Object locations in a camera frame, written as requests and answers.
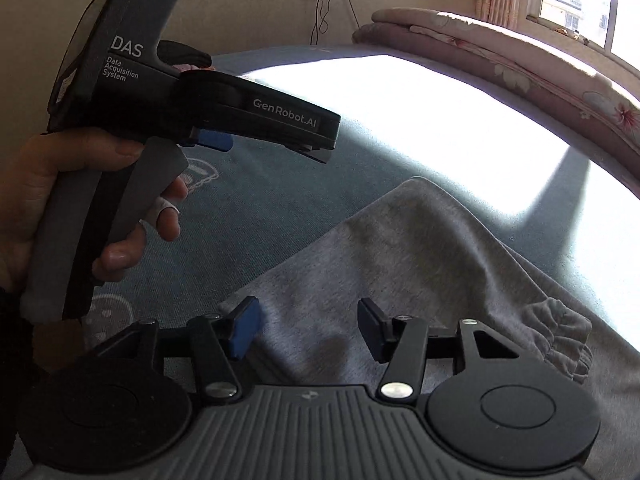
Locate wall power strip with cables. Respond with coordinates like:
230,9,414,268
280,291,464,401
309,0,362,47

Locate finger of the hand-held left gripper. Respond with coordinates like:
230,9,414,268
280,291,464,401
287,139,337,165
180,129,234,153

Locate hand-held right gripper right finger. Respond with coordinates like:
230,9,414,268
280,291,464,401
359,297,526,403

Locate bed with teal patterned sheet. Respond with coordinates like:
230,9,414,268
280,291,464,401
0,45,640,480

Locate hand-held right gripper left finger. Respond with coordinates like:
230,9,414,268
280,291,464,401
97,296,264,402

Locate person's left hand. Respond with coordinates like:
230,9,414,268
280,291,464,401
0,127,190,294

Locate grey sweatpants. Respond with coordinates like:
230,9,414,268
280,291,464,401
220,177,640,480

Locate folded pink floral quilt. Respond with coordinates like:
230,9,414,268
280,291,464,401
352,7,640,182

